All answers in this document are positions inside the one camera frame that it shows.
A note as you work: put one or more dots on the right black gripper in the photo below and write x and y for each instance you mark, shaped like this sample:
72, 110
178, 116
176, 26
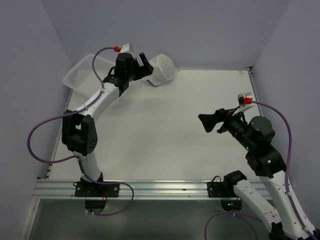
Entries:
222, 120

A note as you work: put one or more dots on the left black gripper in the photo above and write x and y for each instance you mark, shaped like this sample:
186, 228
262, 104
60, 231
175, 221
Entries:
139, 69

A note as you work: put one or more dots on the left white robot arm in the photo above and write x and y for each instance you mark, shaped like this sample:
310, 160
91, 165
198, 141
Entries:
79, 132

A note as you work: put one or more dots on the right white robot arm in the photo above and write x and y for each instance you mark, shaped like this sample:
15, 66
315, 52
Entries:
284, 218

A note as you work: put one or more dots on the white plastic basket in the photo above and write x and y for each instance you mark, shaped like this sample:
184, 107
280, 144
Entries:
81, 77

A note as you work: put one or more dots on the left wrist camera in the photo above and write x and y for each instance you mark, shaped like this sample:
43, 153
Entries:
127, 48

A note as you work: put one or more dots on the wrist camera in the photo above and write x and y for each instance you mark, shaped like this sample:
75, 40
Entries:
127, 48
245, 101

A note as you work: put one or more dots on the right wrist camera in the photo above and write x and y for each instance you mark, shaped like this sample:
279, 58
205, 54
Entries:
245, 101

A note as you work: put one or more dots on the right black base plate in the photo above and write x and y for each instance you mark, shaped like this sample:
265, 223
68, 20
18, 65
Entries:
218, 188

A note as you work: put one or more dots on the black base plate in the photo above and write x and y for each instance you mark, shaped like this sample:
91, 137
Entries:
87, 189
218, 188

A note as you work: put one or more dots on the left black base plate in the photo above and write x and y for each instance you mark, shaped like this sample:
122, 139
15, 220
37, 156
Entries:
87, 189

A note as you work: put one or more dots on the aluminium mounting rail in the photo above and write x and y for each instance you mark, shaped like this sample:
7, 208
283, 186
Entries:
143, 189

